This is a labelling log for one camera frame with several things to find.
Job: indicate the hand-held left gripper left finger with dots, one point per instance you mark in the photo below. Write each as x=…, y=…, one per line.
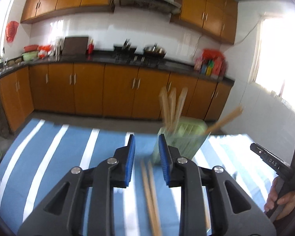
x=130, y=162

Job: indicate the short wooden wall cabinets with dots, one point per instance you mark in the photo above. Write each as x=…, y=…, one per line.
x=206, y=12

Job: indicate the black kitchen countertop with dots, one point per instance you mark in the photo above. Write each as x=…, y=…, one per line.
x=100, y=59

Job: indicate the pink labelled bottle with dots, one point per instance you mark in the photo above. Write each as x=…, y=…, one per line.
x=198, y=64

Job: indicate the person's right hand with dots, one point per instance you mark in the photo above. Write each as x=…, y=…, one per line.
x=288, y=201

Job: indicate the wide window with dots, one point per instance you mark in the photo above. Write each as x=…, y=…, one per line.
x=277, y=54

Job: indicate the red white snack bag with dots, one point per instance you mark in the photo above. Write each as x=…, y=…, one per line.
x=44, y=51

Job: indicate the green perforated utensil holder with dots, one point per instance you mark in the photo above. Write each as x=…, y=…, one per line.
x=186, y=137

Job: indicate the blue white striped tablecloth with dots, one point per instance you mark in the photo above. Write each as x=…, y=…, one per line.
x=64, y=152

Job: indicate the red bottle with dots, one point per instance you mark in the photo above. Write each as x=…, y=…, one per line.
x=91, y=48

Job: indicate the gas stove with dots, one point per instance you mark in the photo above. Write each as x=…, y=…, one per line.
x=137, y=58

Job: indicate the black wok with lid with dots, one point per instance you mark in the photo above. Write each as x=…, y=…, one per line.
x=154, y=51

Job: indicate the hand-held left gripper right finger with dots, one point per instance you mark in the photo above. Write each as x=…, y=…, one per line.
x=163, y=162

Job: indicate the red hanging plastic bag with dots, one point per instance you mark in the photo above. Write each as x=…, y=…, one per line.
x=11, y=32

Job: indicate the dark wooden cutting board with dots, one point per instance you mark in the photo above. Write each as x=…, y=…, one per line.
x=75, y=46

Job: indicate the narrow window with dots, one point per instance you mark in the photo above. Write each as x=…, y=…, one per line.
x=5, y=12

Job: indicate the wooden base cabinets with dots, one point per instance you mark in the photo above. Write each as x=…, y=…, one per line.
x=88, y=88

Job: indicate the wooden chopstick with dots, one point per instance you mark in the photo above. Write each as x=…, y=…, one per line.
x=172, y=105
x=154, y=196
x=164, y=105
x=226, y=119
x=147, y=196
x=181, y=103

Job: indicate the red basin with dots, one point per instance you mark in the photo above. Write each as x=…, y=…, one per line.
x=30, y=48

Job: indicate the orange carton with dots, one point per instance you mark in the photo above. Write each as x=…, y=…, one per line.
x=218, y=67

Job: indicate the black open wok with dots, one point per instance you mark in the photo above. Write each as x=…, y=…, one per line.
x=125, y=49

